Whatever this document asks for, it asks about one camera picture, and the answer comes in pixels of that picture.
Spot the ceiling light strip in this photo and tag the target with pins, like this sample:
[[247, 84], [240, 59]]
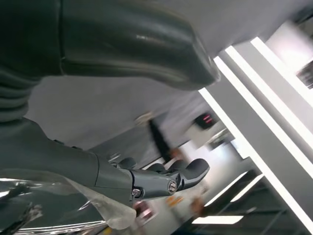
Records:
[[281, 71], [268, 125], [268, 178]]

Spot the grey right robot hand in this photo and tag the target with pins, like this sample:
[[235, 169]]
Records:
[[122, 42]]

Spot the clear plastic wrap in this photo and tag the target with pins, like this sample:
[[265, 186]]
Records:
[[112, 214]]

